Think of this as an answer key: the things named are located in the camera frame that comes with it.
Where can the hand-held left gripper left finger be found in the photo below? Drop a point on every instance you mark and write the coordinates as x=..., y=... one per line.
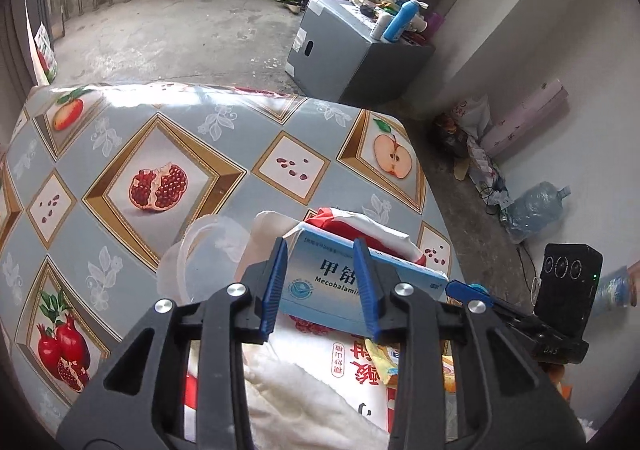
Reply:
x=272, y=290

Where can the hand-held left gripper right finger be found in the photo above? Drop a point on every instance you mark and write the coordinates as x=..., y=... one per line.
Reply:
x=367, y=295

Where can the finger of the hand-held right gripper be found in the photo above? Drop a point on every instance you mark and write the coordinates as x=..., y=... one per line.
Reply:
x=457, y=289

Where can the blue white medicine box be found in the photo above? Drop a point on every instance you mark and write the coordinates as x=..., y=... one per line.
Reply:
x=325, y=275

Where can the red white packet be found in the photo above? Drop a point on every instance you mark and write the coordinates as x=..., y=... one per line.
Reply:
x=380, y=230

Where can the crumpled clear plastic bottle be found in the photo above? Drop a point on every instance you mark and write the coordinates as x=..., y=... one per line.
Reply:
x=617, y=287

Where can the yellow snack wrapper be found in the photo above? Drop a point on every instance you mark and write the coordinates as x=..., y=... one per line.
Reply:
x=382, y=355

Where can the white red printed sack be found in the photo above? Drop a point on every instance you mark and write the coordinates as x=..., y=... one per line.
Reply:
x=320, y=355

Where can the large clear water jug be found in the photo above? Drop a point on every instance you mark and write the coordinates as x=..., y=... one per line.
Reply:
x=535, y=210

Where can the cream fluffy blanket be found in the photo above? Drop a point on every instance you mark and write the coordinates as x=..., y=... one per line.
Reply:
x=300, y=405

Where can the pile of plastic bags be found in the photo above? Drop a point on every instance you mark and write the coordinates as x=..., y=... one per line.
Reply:
x=470, y=129

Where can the fruit print tablecloth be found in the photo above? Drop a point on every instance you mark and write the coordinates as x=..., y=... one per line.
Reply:
x=150, y=129

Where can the grey cabinet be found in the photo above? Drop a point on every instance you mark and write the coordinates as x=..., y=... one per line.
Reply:
x=340, y=54

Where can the purple cup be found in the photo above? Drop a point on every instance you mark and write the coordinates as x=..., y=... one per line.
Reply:
x=435, y=22

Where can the white bottle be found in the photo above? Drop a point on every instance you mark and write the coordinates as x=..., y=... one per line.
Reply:
x=380, y=24

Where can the blue bottle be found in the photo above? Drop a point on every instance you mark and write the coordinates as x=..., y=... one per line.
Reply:
x=400, y=22

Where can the green printed carton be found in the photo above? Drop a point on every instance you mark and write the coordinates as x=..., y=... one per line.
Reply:
x=45, y=54

